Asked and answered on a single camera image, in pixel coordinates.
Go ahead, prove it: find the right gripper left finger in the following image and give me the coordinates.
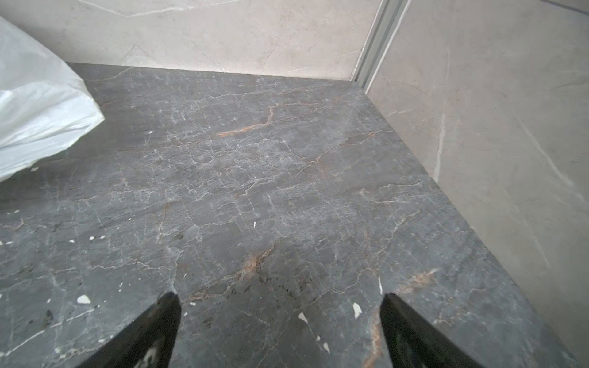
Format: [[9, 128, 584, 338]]
[[78, 292, 181, 368]]

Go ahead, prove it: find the white plastic bag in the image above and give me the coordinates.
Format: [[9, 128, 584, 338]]
[[1, 19, 104, 180]]

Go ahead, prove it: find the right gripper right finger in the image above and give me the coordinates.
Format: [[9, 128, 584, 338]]
[[379, 293, 481, 368]]

